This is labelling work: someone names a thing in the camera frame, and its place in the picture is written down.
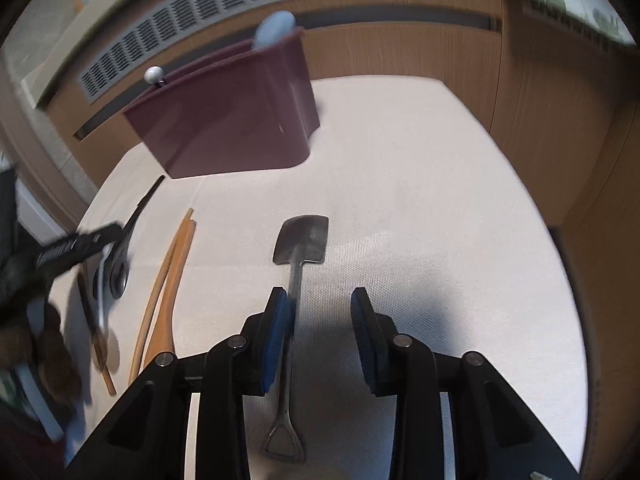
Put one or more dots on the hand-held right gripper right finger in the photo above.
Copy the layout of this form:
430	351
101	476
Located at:
362	342

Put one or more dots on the wooden chopstick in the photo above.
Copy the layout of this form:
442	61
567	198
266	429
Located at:
159	282
106	375

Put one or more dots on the metal shovel-shaped spoon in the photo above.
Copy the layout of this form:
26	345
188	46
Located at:
302	240

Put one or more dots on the maroon utensil holder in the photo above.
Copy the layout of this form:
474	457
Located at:
225	120

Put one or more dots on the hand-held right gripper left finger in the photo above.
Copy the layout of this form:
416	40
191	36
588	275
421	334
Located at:
275	342

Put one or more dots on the grey vent grille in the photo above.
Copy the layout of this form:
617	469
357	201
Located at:
210	15

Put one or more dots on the black chopstick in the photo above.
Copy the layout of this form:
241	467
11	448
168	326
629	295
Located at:
87	305

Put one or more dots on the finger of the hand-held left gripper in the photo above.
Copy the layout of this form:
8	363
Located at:
75	247

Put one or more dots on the wooden spoon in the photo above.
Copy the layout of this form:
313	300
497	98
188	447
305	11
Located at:
167	310

